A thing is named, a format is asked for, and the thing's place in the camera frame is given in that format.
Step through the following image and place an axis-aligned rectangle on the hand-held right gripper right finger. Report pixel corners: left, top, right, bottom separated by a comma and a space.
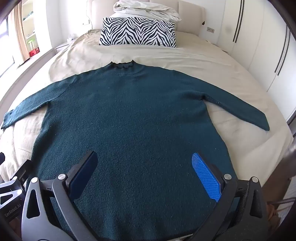
185, 152, 269, 241

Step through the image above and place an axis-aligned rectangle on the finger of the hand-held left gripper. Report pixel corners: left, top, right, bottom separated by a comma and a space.
0, 159, 35, 204

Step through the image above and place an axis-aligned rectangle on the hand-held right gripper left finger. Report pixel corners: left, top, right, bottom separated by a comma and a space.
21, 151, 102, 241

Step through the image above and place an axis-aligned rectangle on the dark teal knit sweater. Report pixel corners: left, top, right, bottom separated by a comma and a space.
1, 60, 270, 240

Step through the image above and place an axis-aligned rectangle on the bed with beige sheet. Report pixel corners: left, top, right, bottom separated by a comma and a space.
0, 29, 294, 200

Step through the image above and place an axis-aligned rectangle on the beige curtain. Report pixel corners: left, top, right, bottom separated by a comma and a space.
13, 3, 24, 66

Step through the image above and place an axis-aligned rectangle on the zebra print pillow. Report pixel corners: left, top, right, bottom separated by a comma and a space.
99, 17, 177, 48

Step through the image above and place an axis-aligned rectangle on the beige padded headboard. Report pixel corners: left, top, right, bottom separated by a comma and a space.
87, 0, 206, 39

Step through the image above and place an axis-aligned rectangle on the white crumpled duvet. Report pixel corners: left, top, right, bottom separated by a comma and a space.
113, 0, 182, 22

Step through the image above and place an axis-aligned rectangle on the wire laundry basket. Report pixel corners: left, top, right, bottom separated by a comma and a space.
266, 198, 293, 241

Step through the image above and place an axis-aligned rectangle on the white wall shelf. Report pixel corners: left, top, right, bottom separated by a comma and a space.
21, 0, 40, 62

